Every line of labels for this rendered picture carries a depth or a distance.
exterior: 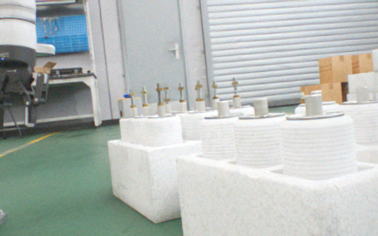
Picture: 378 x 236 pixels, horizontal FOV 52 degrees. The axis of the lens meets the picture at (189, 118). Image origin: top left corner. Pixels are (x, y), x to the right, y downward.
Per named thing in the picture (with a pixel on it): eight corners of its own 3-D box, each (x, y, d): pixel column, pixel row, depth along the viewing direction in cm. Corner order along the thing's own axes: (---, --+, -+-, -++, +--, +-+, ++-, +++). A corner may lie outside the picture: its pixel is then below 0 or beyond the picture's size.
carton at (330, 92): (342, 108, 435) (340, 82, 433) (323, 110, 431) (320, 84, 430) (329, 108, 464) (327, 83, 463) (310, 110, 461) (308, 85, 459)
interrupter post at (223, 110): (222, 119, 72) (220, 101, 71) (215, 119, 74) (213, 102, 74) (232, 117, 73) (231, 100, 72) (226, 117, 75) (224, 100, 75)
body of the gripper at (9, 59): (-16, 42, 74) (-18, 90, 73) (23, 40, 72) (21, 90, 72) (9, 50, 81) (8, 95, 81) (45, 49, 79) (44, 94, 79)
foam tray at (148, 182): (155, 224, 92) (147, 150, 91) (113, 195, 127) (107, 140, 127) (283, 192, 109) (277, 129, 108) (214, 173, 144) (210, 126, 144)
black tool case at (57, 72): (51, 78, 547) (51, 71, 547) (82, 76, 560) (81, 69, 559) (50, 77, 514) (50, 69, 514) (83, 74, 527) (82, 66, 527)
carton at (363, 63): (380, 78, 443) (378, 52, 442) (360, 80, 440) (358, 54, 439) (365, 80, 473) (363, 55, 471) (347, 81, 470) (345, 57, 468)
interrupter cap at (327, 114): (313, 122, 47) (313, 117, 47) (274, 122, 54) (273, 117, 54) (357, 116, 50) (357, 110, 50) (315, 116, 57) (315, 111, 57)
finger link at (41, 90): (37, 71, 74) (29, 101, 74) (45, 73, 73) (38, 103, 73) (45, 73, 76) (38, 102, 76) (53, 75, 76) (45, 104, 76)
